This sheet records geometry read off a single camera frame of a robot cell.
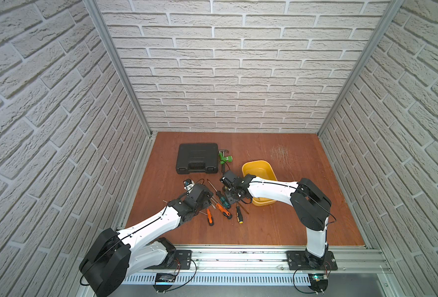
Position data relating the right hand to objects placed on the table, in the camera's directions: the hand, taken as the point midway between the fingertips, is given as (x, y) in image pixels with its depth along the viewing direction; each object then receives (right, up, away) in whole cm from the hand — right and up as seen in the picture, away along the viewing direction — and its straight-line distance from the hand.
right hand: (234, 195), depth 92 cm
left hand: (-13, +1, -6) cm, 14 cm away
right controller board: (+32, -29, -21) cm, 48 cm away
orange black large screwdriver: (-6, -6, -6) cm, 10 cm away
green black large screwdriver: (-6, -1, -4) cm, 7 cm away
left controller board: (-29, -29, -21) cm, 46 cm away
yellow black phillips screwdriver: (+3, -8, -8) cm, 12 cm away
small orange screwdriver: (-12, -8, -9) cm, 16 cm away
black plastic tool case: (-18, +19, +6) cm, 27 cm away
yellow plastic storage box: (+15, +13, +8) cm, 21 cm away
